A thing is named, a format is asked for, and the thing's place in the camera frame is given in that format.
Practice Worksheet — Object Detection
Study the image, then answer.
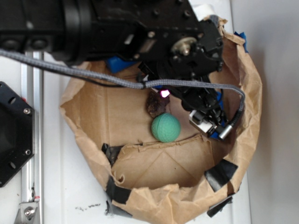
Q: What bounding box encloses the brown rock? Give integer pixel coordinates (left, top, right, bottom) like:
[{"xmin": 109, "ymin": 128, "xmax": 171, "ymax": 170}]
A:
[{"xmin": 146, "ymin": 91, "xmax": 170, "ymax": 118}]

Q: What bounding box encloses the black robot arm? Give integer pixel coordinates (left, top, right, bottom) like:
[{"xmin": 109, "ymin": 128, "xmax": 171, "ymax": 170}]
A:
[{"xmin": 0, "ymin": 0, "xmax": 223, "ymax": 81}]

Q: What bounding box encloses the metal corner bracket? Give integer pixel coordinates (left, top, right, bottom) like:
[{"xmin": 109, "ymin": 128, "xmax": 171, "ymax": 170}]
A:
[{"xmin": 14, "ymin": 202, "xmax": 40, "ymax": 224}]

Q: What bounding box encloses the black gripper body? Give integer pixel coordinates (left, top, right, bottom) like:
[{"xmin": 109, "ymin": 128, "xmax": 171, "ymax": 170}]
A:
[{"xmin": 126, "ymin": 0, "xmax": 225, "ymax": 98}]

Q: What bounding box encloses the aluminium extrusion rail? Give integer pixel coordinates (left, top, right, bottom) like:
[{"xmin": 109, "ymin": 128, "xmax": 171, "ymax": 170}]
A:
[{"xmin": 15, "ymin": 63, "xmax": 44, "ymax": 224}]

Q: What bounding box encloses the black octagonal mount plate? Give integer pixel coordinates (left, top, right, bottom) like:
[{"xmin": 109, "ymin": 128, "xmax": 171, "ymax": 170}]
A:
[{"xmin": 0, "ymin": 82, "xmax": 34, "ymax": 188}]

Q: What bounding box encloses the green dimpled ball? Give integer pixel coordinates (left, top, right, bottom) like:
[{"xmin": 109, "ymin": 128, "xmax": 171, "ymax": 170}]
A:
[{"xmin": 151, "ymin": 113, "xmax": 181, "ymax": 143}]

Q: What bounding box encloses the grey braided cable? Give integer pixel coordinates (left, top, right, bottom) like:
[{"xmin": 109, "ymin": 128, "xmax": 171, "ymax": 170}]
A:
[{"xmin": 0, "ymin": 48, "xmax": 246, "ymax": 122}]

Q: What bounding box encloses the blue painter tape strip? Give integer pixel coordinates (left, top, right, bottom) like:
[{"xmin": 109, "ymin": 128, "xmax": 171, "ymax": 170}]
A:
[{"xmin": 234, "ymin": 32, "xmax": 248, "ymax": 53}]

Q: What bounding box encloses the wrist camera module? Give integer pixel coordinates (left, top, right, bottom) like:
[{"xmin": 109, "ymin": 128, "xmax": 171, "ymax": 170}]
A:
[{"xmin": 189, "ymin": 110, "xmax": 235, "ymax": 140}]

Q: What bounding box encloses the brown paper bag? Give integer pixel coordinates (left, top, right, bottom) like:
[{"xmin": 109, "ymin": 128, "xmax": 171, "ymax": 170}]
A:
[{"xmin": 60, "ymin": 19, "xmax": 262, "ymax": 224}]

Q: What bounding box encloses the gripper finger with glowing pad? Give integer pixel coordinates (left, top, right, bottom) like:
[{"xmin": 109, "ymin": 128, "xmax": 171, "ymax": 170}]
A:
[{"xmin": 158, "ymin": 89, "xmax": 171, "ymax": 98}]

